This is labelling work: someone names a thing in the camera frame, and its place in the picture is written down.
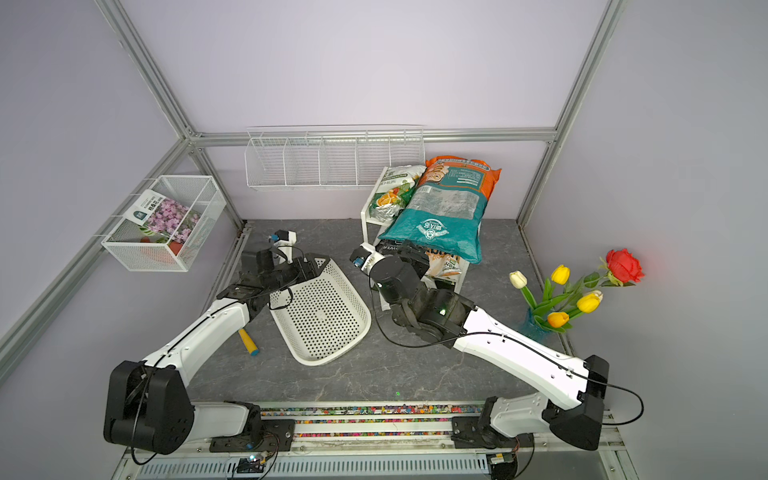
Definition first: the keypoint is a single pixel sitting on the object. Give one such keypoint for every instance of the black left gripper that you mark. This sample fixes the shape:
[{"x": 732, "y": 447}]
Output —
[{"x": 310, "y": 266}]

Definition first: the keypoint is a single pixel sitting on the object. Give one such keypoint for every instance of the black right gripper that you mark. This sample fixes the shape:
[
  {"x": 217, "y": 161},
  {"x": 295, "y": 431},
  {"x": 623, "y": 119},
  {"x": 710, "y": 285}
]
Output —
[{"x": 416, "y": 257}]

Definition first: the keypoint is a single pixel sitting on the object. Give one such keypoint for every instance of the teal orange soil bag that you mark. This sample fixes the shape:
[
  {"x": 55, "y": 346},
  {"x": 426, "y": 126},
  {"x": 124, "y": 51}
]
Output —
[{"x": 446, "y": 210}]

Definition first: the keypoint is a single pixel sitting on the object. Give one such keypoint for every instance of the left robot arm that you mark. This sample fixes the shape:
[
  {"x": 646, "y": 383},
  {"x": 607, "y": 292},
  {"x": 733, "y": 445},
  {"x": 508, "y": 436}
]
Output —
[{"x": 148, "y": 406}]

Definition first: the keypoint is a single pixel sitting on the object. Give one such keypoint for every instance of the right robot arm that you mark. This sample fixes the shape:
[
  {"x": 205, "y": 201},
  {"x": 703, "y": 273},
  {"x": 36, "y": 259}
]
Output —
[{"x": 570, "y": 392}]

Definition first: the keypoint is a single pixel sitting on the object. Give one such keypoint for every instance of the orange fertilizer bag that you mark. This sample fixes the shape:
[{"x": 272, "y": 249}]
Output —
[{"x": 443, "y": 265}]

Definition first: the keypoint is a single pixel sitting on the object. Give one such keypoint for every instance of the white metal tiered shelf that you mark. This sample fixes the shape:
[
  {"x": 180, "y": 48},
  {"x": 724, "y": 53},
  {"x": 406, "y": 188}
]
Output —
[{"x": 372, "y": 229}]

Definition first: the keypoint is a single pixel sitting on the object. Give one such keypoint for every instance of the green white urea bag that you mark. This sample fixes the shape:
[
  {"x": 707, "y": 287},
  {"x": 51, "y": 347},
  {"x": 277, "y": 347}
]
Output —
[{"x": 394, "y": 191}]

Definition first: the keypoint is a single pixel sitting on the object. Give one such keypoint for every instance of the white perforated plastic basket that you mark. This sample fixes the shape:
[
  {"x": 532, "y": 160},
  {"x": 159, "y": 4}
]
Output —
[{"x": 322, "y": 318}]

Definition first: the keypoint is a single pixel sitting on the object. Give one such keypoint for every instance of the white artificial tulip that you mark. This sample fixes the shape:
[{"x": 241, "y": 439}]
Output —
[{"x": 518, "y": 280}]

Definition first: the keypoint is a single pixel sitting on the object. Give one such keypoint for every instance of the teal glass vase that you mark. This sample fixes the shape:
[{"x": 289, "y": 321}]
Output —
[{"x": 531, "y": 328}]

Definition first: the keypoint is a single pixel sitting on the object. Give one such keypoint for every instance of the purple flower seed packet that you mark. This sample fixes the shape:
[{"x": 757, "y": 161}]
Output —
[{"x": 160, "y": 217}]

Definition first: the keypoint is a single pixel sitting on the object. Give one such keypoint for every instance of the yellow artificial tulip upper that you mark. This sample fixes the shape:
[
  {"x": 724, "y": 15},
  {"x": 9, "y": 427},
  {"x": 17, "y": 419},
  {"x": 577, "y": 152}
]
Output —
[{"x": 561, "y": 275}]

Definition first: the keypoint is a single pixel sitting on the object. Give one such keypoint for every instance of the yellow artificial tulip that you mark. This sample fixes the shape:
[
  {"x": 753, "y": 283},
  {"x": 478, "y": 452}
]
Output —
[
  {"x": 561, "y": 275},
  {"x": 590, "y": 302}
]

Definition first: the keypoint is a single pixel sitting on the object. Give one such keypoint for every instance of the orange yellow tulip lower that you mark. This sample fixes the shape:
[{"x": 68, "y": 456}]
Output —
[{"x": 558, "y": 319}]

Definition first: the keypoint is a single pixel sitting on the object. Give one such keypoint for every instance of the yellow artificial tulip right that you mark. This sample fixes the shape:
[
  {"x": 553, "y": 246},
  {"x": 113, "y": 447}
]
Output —
[{"x": 590, "y": 302}]

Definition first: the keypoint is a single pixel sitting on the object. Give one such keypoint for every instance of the small circuit board left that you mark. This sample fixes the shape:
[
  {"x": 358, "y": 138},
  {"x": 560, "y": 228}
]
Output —
[{"x": 251, "y": 465}]

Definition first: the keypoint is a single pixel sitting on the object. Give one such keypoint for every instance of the small circuit board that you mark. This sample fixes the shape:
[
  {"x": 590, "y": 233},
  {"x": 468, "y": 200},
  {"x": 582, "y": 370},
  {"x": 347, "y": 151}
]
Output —
[
  {"x": 502, "y": 466},
  {"x": 251, "y": 465}
]

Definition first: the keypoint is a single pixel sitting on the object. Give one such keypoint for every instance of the red artificial rose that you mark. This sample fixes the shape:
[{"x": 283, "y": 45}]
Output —
[{"x": 623, "y": 266}]

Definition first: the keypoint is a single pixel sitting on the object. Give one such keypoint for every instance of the small circuit board right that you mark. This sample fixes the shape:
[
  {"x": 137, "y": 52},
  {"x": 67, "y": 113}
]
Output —
[{"x": 502, "y": 466}]

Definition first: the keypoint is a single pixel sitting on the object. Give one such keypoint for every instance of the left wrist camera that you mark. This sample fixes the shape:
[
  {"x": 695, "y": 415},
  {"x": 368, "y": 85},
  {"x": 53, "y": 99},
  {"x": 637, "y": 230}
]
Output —
[{"x": 284, "y": 241}]

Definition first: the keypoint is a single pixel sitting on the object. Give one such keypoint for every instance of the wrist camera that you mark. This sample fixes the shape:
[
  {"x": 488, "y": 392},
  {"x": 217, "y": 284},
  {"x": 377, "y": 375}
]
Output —
[
  {"x": 284, "y": 241},
  {"x": 364, "y": 257}
]

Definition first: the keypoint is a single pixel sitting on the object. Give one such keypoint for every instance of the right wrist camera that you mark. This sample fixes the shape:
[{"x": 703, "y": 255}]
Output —
[{"x": 364, "y": 257}]

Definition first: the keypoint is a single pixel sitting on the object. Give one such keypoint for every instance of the white wire wall rack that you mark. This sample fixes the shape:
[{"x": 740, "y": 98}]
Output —
[{"x": 328, "y": 156}]

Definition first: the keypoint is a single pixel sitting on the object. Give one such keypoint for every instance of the white wire wall basket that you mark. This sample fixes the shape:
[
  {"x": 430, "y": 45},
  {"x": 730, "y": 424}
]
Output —
[{"x": 138, "y": 253}]

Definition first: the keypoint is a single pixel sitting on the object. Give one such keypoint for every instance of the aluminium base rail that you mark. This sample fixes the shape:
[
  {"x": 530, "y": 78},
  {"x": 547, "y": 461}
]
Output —
[{"x": 379, "y": 441}]

